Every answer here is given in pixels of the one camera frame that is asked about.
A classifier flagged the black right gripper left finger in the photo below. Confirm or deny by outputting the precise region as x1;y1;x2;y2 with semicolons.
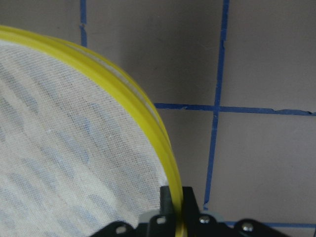
159;186;176;224

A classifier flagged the yellow rimmed bamboo steamer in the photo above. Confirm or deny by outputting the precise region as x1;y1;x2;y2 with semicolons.
0;26;183;237

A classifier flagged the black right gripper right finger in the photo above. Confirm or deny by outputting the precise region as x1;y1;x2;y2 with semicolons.
182;187;200;222

